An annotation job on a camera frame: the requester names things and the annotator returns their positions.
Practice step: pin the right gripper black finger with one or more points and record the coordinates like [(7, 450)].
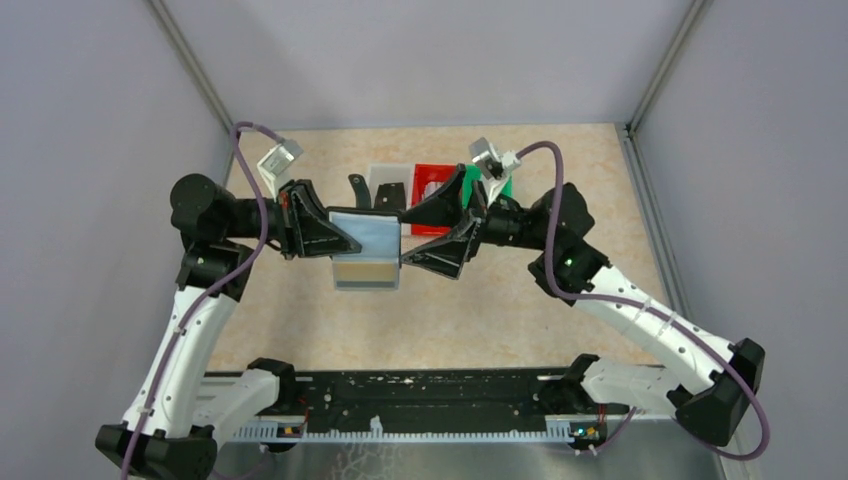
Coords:
[(443, 256), (444, 208)]

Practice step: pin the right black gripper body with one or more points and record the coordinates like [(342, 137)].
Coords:
[(487, 230)]

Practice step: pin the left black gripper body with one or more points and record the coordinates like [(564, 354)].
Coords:
[(284, 221)]

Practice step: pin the gold credit card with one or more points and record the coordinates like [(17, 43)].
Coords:
[(365, 272)]

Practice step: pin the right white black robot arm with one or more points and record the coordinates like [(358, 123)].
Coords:
[(704, 381)]

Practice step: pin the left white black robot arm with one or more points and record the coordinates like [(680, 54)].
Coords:
[(165, 434)]

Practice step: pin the cards in red bin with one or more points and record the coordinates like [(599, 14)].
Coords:
[(430, 189)]

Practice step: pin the black card holder in bin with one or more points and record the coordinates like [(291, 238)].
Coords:
[(390, 197)]

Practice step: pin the red plastic bin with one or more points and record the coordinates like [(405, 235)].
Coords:
[(427, 179)]

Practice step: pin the green plastic bin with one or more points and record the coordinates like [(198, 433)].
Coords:
[(473, 174)]

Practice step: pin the white plastic bin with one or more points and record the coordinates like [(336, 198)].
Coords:
[(390, 172)]

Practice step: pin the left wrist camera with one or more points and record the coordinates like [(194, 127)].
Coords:
[(274, 167)]

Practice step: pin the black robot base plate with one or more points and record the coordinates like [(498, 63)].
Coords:
[(441, 401)]

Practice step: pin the aluminium frame rail left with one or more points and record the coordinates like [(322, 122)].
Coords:
[(190, 62)]

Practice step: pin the aluminium frame rail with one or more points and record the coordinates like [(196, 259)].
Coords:
[(658, 235), (190, 62)]

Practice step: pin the aluminium frame rail right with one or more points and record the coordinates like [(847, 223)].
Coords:
[(658, 235)]

